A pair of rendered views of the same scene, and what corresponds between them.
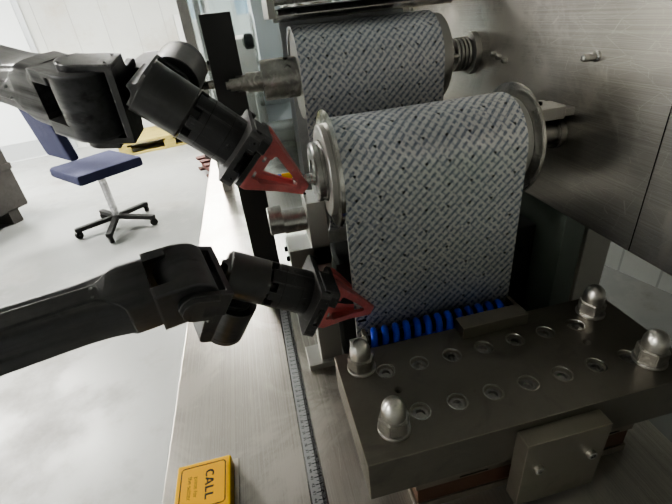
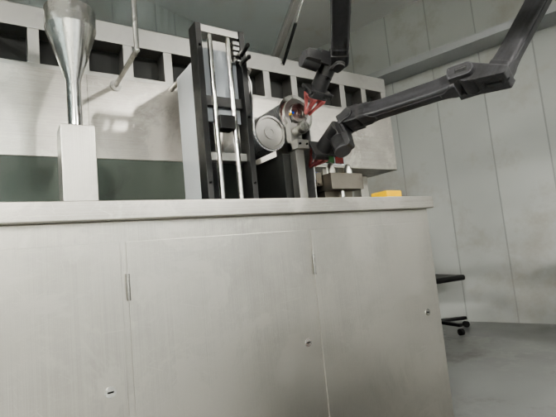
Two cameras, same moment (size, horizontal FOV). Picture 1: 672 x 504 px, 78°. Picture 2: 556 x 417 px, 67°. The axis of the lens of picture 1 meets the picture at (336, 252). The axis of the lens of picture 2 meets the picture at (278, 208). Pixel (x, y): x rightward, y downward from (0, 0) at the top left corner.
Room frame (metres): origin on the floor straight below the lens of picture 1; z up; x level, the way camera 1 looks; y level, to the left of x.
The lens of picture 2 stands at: (1.21, 1.31, 0.76)
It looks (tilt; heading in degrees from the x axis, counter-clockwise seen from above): 6 degrees up; 246
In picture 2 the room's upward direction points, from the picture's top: 6 degrees counter-clockwise
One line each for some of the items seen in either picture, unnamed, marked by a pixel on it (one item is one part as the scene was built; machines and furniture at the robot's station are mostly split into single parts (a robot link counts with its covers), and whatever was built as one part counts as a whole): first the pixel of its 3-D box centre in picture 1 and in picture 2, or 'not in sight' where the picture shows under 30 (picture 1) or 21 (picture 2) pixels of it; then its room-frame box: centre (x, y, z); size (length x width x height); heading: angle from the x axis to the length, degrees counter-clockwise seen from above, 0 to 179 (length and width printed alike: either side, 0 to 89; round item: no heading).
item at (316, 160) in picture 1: (320, 171); (298, 113); (0.51, 0.01, 1.25); 0.07 x 0.02 x 0.07; 9
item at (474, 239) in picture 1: (434, 269); (294, 161); (0.47, -0.13, 1.11); 0.23 x 0.01 x 0.18; 99
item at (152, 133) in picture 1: (164, 127); not in sight; (6.25, 2.28, 0.20); 1.36 x 0.94 x 0.40; 116
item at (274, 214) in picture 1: (275, 220); (303, 127); (0.53, 0.08, 1.18); 0.04 x 0.02 x 0.04; 9
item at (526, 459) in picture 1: (557, 460); not in sight; (0.27, -0.22, 0.96); 0.10 x 0.03 x 0.11; 99
